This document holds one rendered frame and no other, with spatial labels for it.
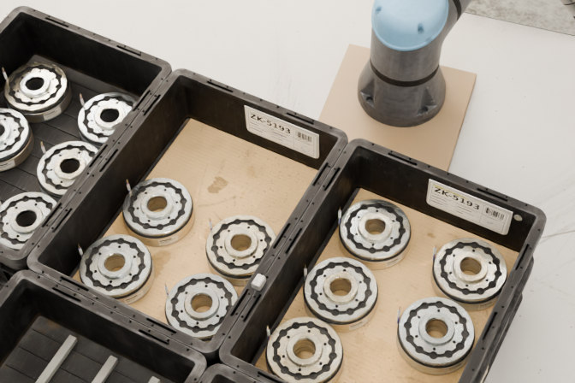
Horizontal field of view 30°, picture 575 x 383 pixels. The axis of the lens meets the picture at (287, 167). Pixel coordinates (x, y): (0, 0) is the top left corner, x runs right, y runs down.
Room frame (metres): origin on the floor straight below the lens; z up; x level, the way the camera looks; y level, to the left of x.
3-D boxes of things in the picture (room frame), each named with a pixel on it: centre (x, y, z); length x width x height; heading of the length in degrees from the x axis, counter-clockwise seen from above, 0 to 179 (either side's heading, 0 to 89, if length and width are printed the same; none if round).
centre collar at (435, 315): (0.66, -0.19, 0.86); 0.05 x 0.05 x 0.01
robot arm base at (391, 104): (1.19, -0.20, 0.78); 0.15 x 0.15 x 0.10
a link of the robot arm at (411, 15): (1.20, -0.21, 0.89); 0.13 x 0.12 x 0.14; 146
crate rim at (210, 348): (0.86, 0.13, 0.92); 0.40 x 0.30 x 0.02; 149
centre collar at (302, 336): (0.64, -0.01, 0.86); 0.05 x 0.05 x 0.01
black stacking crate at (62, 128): (1.01, 0.39, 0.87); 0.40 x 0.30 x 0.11; 149
